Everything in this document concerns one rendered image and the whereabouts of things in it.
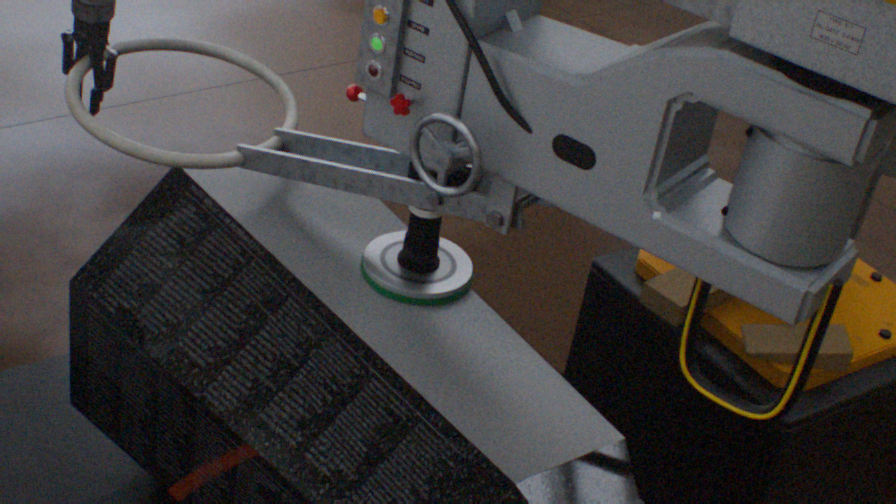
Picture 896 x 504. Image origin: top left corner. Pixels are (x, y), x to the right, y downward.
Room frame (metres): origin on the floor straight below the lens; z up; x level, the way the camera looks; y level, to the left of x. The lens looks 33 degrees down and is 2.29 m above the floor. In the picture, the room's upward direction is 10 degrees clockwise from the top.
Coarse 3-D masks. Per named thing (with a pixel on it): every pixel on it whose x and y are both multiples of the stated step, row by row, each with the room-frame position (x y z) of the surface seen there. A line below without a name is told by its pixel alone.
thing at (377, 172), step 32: (256, 160) 2.33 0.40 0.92; (288, 160) 2.29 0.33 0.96; (320, 160) 2.26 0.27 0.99; (352, 160) 2.34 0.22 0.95; (384, 160) 2.30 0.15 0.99; (352, 192) 2.20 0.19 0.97; (384, 192) 2.16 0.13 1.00; (416, 192) 2.13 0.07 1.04; (480, 192) 2.18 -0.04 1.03; (512, 224) 2.02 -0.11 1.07
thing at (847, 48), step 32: (672, 0) 1.86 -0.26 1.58; (704, 0) 1.84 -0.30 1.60; (736, 0) 1.81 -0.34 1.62; (768, 0) 1.77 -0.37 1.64; (800, 0) 1.75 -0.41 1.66; (832, 0) 1.73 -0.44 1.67; (864, 0) 1.71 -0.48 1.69; (736, 32) 1.79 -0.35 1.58; (768, 32) 1.77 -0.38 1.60; (800, 32) 1.74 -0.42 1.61; (832, 32) 1.72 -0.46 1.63; (864, 32) 1.70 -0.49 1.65; (800, 64) 1.74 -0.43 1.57; (832, 64) 1.71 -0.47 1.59; (864, 64) 1.69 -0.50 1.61; (832, 96) 1.74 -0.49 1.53; (864, 96) 1.74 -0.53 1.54
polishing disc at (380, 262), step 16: (384, 240) 2.23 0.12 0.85; (400, 240) 2.25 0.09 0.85; (368, 256) 2.17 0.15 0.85; (384, 256) 2.18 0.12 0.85; (448, 256) 2.22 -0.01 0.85; (464, 256) 2.23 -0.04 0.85; (368, 272) 2.12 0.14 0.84; (384, 272) 2.12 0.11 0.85; (400, 272) 2.13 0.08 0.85; (432, 272) 2.15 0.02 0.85; (448, 272) 2.16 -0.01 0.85; (464, 272) 2.17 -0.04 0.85; (400, 288) 2.08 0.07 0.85; (416, 288) 2.09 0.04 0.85; (432, 288) 2.10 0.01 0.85; (448, 288) 2.11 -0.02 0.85
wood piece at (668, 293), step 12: (660, 276) 2.31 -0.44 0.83; (672, 276) 2.32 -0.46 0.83; (684, 276) 2.33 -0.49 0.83; (648, 288) 2.27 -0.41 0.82; (660, 288) 2.27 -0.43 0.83; (672, 288) 2.28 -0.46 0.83; (684, 288) 2.28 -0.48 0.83; (648, 300) 2.27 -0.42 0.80; (660, 300) 2.25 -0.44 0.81; (672, 300) 2.23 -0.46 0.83; (684, 300) 2.24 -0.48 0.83; (708, 300) 2.29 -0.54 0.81; (720, 300) 2.32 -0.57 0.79; (660, 312) 2.24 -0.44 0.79; (672, 312) 2.23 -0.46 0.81; (684, 312) 2.23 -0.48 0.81; (672, 324) 2.22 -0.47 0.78
